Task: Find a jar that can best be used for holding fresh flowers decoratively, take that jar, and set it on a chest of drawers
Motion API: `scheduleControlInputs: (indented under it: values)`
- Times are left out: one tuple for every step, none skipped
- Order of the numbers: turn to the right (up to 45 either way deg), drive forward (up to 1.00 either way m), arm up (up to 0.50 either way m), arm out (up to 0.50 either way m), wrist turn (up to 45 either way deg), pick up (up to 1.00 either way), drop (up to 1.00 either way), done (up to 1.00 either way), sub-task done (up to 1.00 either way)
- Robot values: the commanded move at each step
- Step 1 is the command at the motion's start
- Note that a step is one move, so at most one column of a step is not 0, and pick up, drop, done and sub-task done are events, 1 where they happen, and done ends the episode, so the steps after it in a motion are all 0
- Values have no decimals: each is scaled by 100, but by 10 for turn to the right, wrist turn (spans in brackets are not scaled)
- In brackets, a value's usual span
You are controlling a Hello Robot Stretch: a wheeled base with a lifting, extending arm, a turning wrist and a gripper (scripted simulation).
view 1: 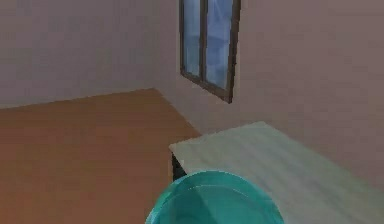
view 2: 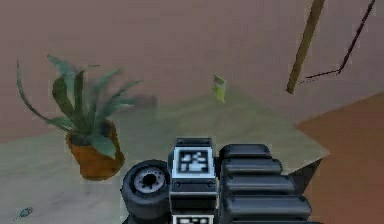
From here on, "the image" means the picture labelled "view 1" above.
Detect pale wooden table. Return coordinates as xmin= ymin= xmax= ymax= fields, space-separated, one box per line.
xmin=168 ymin=121 xmax=384 ymax=224

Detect dark framed window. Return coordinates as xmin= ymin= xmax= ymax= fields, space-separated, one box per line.
xmin=178 ymin=0 xmax=242 ymax=104

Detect teal glass vase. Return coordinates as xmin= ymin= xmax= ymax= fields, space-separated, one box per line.
xmin=145 ymin=170 xmax=287 ymax=224

